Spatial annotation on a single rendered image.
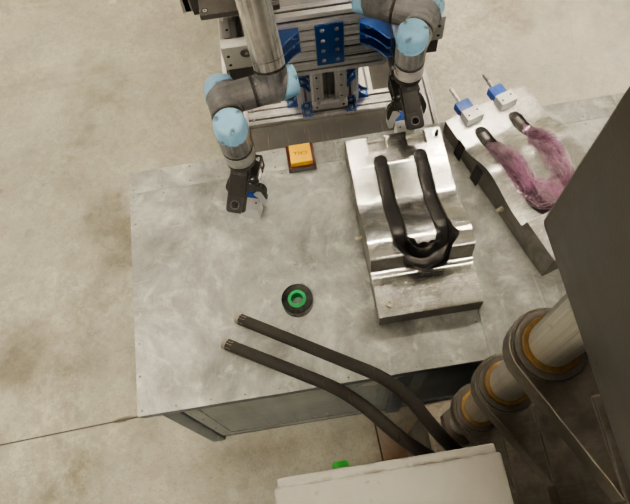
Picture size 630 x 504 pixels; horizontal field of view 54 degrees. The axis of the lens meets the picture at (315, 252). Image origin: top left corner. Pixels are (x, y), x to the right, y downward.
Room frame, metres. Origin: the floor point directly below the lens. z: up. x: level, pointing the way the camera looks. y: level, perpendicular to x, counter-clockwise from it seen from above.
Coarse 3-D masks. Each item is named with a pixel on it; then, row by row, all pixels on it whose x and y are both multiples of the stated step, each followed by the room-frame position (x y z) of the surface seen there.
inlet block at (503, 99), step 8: (488, 80) 1.08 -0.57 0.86; (488, 88) 1.05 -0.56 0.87; (496, 88) 1.04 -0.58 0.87; (504, 88) 1.04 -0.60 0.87; (488, 96) 1.04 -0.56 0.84; (496, 96) 1.01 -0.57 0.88; (504, 96) 1.00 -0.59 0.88; (512, 96) 1.00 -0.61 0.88; (496, 104) 0.99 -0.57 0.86; (504, 104) 0.98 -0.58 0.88; (512, 104) 0.98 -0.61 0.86
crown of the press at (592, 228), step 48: (624, 96) 0.22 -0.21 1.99; (624, 144) 0.19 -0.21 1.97; (576, 192) 0.20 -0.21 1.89; (624, 192) 0.17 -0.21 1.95; (576, 240) 0.18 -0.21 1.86; (624, 240) 0.14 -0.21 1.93; (576, 288) 0.15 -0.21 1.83; (624, 288) 0.12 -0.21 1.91; (624, 336) 0.09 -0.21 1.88; (624, 384) 0.06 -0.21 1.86; (624, 432) 0.03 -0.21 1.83
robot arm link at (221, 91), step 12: (204, 84) 0.97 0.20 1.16; (216, 84) 0.95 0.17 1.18; (228, 84) 0.94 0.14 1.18; (240, 84) 0.94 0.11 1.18; (216, 96) 0.92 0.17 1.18; (228, 96) 0.91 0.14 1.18; (240, 96) 0.91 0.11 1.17; (252, 96) 0.91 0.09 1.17; (216, 108) 0.89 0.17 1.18; (240, 108) 0.89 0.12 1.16; (252, 108) 0.90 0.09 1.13
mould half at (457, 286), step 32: (352, 160) 0.87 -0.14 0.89; (352, 192) 0.82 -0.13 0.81; (416, 192) 0.75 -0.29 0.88; (448, 192) 0.73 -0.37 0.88; (384, 224) 0.65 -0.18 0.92; (416, 224) 0.64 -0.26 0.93; (384, 256) 0.56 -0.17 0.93; (384, 288) 0.51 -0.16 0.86; (416, 288) 0.49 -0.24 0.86; (448, 288) 0.48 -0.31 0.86; (384, 320) 0.43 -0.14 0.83
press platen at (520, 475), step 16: (464, 400) 0.18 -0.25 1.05; (464, 416) 0.15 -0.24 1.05; (464, 432) 0.12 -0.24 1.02; (480, 432) 0.12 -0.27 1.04; (496, 432) 0.11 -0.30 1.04; (496, 448) 0.08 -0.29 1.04; (512, 448) 0.08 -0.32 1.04; (512, 464) 0.05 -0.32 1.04; (512, 480) 0.02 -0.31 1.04; (528, 480) 0.02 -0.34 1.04; (512, 496) -0.01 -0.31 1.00; (528, 496) -0.01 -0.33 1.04; (544, 496) -0.02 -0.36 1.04
